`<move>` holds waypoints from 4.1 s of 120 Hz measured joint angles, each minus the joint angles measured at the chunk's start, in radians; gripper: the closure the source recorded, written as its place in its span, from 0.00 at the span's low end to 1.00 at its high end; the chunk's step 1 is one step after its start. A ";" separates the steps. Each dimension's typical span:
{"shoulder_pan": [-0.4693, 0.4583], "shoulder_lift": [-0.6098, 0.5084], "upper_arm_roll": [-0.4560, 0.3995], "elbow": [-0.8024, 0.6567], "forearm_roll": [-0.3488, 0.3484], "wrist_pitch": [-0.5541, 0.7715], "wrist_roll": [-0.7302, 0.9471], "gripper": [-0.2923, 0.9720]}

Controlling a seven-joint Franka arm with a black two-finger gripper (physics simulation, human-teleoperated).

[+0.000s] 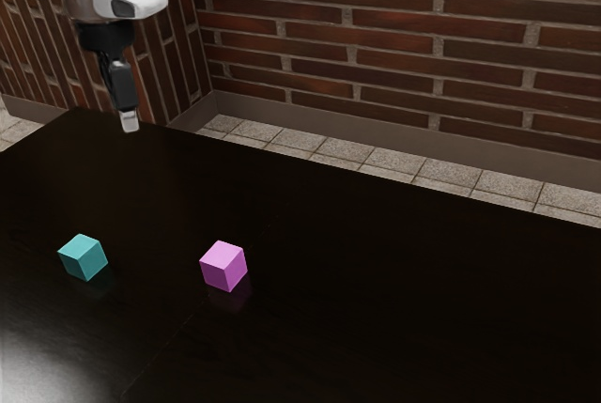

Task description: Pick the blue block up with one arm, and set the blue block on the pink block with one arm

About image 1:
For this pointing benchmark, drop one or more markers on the teal block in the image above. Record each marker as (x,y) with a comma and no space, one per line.
(82,256)

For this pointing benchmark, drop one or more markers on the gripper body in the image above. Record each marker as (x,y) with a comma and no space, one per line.
(104,36)

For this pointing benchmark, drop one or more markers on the pink block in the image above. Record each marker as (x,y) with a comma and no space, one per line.
(222,266)

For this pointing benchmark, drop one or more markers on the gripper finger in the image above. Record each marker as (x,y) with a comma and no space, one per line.
(123,88)

